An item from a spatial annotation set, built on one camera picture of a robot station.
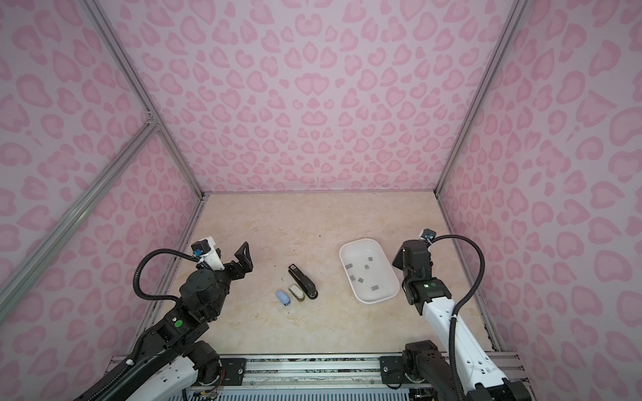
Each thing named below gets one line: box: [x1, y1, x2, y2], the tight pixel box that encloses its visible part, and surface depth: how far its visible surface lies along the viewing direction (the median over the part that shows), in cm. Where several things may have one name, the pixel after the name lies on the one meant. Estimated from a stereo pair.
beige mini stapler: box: [288, 283, 306, 302], surface depth 88 cm
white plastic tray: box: [338, 238, 401, 305], surface depth 95 cm
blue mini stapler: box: [275, 289, 291, 307], surface depth 88 cm
